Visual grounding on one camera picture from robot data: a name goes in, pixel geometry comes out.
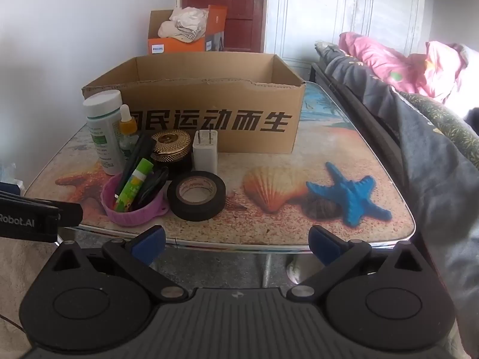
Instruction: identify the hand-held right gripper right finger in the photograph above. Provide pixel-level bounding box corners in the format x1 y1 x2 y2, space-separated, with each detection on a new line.
288 225 436 302

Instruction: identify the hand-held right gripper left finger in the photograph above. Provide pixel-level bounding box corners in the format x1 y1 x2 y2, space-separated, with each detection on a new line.
41 225 189 303

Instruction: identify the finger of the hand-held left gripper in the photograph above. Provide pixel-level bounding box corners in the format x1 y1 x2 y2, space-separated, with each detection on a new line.
0 191 84 229

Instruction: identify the black pen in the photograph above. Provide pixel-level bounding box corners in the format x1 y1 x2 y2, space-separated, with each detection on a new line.
133 168 169 210
116 133 154 199

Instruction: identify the green glue stick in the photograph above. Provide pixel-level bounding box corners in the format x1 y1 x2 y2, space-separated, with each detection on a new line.
114 158 153 212

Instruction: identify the white pill bottle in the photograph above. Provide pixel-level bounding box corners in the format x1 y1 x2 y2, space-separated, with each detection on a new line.
82 90 126 176

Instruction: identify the black jar with gold lid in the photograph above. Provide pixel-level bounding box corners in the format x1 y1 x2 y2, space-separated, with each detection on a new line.
150 129 193 173

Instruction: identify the white charger plug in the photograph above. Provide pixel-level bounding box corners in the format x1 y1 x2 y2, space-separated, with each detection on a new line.
192 129 219 174

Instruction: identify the green dropper bottle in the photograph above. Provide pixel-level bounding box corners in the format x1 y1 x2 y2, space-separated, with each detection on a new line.
119 105 141 158

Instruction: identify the large printed cardboard box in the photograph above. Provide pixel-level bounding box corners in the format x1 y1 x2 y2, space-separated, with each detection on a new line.
81 53 307 155

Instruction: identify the clear plastic bag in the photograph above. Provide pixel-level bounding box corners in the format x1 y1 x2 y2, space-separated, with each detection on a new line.
0 161 25 195

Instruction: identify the chrome table leg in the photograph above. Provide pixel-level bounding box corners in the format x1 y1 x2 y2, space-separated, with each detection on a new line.
262 253 311 288

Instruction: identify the pink blanket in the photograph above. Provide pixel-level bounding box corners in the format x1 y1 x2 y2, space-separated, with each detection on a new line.
339 32 472 103

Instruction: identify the orange cardboard box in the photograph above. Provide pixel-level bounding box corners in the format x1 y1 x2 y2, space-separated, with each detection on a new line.
148 5 228 55

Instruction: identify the white crumpled cloth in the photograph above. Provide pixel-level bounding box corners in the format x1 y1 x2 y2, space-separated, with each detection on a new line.
157 7 209 42

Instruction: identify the white wardrobe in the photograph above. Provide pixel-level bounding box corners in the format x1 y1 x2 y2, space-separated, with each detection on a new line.
264 0 427 72

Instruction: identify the red wooden door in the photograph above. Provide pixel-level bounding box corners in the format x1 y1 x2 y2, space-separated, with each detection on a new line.
179 0 268 54

